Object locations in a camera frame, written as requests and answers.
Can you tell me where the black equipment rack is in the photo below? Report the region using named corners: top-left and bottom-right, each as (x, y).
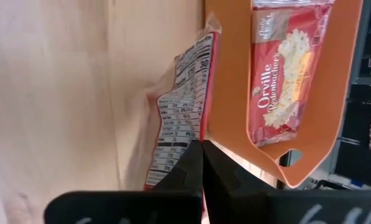
top-left (327, 0), bottom-right (371, 191)

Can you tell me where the orange plastic basket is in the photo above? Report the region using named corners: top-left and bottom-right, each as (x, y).
top-left (203, 0), bottom-right (365, 189)

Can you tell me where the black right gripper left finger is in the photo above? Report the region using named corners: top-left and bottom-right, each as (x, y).
top-left (44, 139), bottom-right (204, 224)

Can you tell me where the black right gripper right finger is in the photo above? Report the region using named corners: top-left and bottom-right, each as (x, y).
top-left (202, 139), bottom-right (371, 224)

